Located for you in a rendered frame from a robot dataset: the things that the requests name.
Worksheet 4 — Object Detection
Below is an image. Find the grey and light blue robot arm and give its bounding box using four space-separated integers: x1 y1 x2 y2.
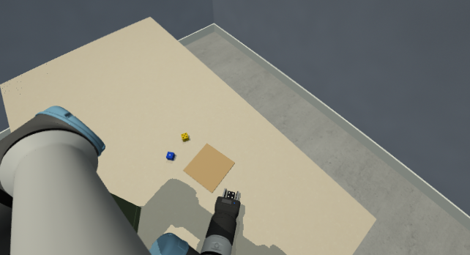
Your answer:
0 106 222 255

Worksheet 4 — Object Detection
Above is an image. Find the black die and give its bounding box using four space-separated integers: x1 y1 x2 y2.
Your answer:
226 191 235 199

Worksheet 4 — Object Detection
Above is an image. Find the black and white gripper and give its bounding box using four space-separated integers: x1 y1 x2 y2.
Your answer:
201 188 241 255

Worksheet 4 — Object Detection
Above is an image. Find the tan square mat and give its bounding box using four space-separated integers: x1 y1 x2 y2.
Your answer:
183 143 235 193

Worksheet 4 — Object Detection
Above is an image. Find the blue die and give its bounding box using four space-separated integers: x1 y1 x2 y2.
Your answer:
166 152 175 160

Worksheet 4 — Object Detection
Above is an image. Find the yellow die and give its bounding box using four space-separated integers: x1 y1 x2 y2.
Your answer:
181 133 189 142

